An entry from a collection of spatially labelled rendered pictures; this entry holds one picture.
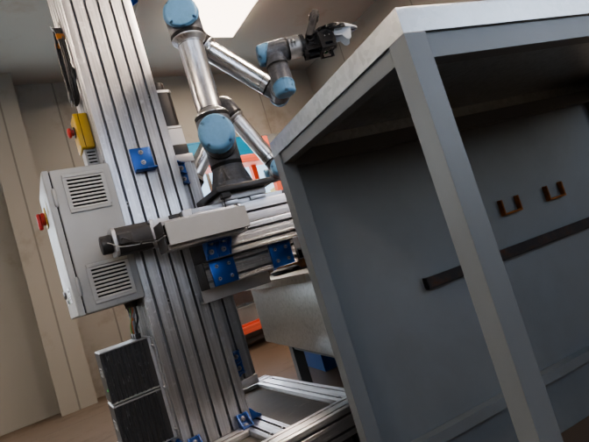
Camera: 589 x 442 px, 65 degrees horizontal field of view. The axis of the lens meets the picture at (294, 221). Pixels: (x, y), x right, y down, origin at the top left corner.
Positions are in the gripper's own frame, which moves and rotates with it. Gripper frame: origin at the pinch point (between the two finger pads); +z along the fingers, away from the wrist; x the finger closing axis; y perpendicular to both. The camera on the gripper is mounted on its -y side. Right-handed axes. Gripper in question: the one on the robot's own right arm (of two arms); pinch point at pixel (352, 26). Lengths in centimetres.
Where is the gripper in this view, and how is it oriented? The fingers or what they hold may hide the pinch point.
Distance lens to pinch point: 177.2
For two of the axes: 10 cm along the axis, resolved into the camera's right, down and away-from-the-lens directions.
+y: 3.0, 9.3, -2.1
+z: 9.5, -2.8, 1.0
